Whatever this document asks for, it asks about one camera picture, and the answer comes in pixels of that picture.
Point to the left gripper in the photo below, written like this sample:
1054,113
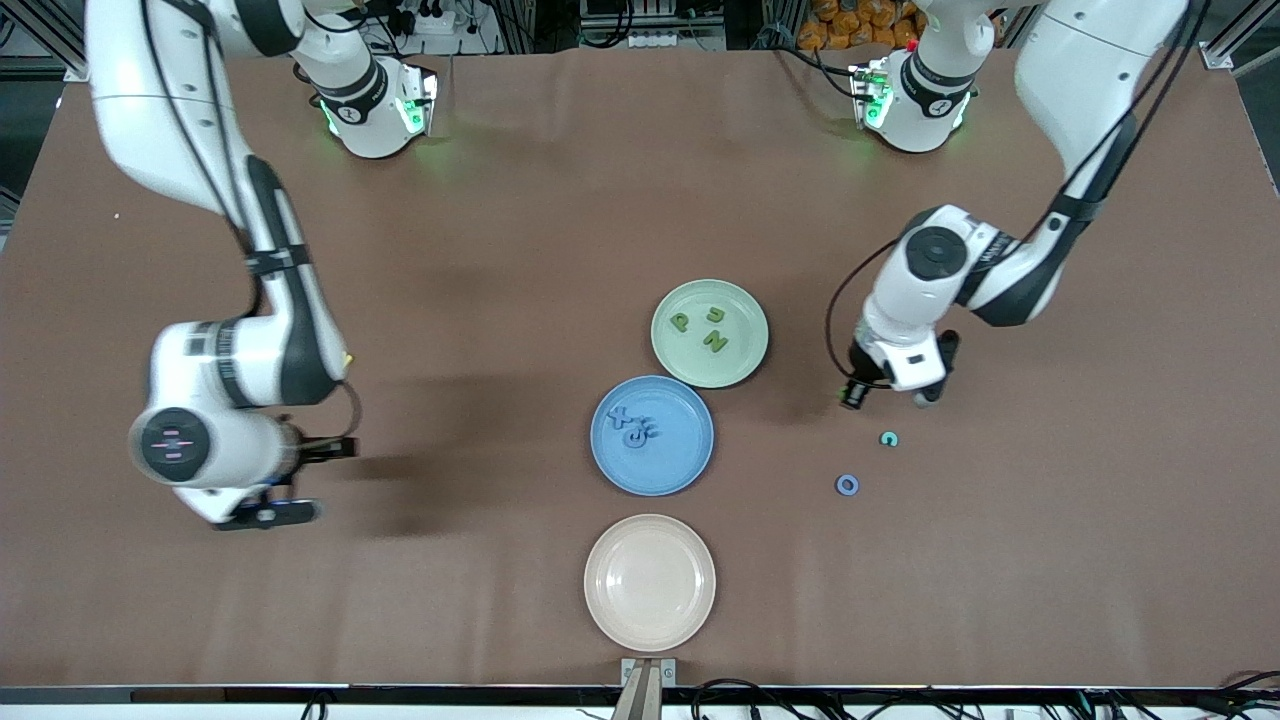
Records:
856,391

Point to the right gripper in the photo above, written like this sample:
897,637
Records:
322,449

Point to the green foam letter N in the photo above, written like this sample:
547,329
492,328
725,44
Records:
714,340

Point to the blue foam letter G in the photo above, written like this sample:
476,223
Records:
632,440

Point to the blue foam letter X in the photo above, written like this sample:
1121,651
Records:
621,413

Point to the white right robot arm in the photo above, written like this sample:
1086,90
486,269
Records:
230,360

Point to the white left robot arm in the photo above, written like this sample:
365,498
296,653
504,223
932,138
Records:
920,280

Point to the blue foam letter O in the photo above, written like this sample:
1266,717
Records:
838,485

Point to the light green plate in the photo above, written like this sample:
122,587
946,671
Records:
740,365

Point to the blue plate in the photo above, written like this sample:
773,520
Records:
650,470

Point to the brown table cover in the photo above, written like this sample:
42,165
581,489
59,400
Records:
1000,600

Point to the beige plate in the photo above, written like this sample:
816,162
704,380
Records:
650,585

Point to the bag of orange fruits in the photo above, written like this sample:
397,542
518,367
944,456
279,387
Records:
830,25

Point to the black equipment rack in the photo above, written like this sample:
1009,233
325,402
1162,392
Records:
650,25

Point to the white power strip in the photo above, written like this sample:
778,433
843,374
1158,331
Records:
435,18

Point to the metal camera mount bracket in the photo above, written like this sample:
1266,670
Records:
648,675

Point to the aluminium frame profile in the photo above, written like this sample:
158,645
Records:
75,70
1218,55

